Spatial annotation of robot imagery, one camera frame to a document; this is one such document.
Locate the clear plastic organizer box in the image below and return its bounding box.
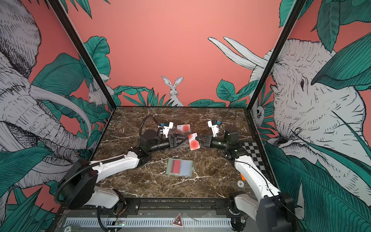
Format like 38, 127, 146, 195
160, 128, 188, 150

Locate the red white credit card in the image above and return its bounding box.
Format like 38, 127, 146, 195
177, 124, 191, 133
188, 133, 200, 150

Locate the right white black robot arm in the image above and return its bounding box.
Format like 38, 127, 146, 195
195, 130, 299, 232

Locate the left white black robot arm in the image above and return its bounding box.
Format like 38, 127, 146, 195
54, 130, 188, 212

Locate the black white checkerboard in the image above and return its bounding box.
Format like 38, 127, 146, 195
241, 141, 268, 177

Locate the small white round disc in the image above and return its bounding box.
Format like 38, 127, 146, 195
237, 180, 244, 188

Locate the red warning triangle sticker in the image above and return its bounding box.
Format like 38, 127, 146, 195
172, 213, 184, 228

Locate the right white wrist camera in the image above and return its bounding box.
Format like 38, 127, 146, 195
207, 119, 221, 137

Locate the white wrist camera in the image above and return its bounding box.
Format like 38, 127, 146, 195
207, 119, 221, 137
160, 122, 174, 138

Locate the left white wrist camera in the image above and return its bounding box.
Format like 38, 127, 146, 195
160, 122, 174, 138

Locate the black mounting rail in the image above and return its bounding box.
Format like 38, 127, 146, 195
77, 198, 247, 217

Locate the white slotted cable duct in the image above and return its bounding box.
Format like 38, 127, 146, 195
63, 217, 232, 228

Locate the right black frame post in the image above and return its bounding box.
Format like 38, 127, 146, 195
247, 0, 306, 112

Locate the black frame post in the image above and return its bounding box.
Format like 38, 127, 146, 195
247, 0, 306, 112
48, 0, 117, 110

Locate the left black frame post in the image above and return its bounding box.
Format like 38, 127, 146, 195
48, 0, 117, 110

